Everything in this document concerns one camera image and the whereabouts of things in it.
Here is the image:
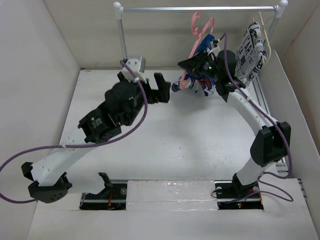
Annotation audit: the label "pink plastic hanger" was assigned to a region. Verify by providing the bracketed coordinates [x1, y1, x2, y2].
[179, 12, 215, 90]

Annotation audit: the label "cream plastic hanger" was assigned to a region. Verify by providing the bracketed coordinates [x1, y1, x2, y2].
[258, 11, 272, 67]

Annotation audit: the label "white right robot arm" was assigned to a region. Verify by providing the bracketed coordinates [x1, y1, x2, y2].
[177, 50, 291, 197]

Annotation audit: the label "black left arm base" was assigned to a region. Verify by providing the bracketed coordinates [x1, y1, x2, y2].
[79, 172, 128, 211]

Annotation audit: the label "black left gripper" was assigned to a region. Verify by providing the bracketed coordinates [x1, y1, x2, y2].
[119, 71, 171, 127]

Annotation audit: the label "white foam front board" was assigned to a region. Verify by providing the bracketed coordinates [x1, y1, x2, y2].
[126, 180, 218, 212]

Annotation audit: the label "black white printed garment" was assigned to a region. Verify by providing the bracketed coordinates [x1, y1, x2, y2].
[234, 22, 268, 87]

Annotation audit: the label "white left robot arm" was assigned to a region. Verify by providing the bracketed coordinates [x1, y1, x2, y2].
[21, 72, 171, 204]

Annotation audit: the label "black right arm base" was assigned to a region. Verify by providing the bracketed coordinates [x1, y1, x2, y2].
[211, 174, 264, 210]

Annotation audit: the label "blue white red patterned trousers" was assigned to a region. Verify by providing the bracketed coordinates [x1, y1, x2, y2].
[185, 33, 217, 97]

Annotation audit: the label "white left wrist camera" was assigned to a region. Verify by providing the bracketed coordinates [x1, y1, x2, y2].
[120, 55, 147, 83]

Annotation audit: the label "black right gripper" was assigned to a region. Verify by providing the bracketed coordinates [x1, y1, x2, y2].
[177, 48, 223, 82]

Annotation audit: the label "white metal clothes rack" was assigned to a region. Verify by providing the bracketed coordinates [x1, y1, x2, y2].
[112, 0, 289, 101]

